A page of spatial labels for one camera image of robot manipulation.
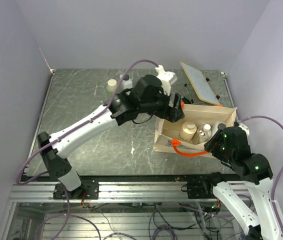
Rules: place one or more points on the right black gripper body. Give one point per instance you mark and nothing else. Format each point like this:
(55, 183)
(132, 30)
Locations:
(224, 152)

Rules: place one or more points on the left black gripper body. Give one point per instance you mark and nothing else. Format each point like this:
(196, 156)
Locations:
(160, 107)

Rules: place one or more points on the beige round lid bottle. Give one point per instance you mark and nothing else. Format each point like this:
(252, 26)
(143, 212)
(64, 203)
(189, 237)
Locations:
(187, 131)

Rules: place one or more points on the white bottle grey cap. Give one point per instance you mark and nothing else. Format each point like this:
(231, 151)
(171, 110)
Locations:
(218, 125)
(126, 83)

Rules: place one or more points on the beige canvas tote bag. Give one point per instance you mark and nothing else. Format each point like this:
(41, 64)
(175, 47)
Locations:
(166, 136)

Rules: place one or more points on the beige cap bottle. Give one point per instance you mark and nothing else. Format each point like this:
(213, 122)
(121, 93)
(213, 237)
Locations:
(111, 85)

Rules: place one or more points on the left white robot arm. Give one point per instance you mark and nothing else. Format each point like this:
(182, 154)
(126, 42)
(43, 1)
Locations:
(56, 147)

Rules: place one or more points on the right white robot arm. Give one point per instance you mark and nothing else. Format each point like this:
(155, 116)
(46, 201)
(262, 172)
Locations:
(266, 221)

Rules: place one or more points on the clear silver top bottle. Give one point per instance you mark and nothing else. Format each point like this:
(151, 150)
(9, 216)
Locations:
(199, 137)

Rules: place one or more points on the small white cap bottle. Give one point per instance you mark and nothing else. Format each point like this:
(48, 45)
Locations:
(207, 129)

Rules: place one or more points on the white board wooden edge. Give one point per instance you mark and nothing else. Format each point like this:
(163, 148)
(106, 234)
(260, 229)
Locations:
(200, 85)

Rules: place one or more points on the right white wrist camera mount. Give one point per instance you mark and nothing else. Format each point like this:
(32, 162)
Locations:
(243, 127)

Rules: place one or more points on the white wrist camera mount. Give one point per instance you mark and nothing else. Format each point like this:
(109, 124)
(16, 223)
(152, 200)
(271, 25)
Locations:
(243, 127)
(167, 78)

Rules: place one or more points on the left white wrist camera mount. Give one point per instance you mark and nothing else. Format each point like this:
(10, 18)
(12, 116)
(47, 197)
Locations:
(167, 78)

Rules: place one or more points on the aluminium rail frame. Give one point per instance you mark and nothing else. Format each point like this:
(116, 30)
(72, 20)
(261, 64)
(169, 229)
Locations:
(120, 163)

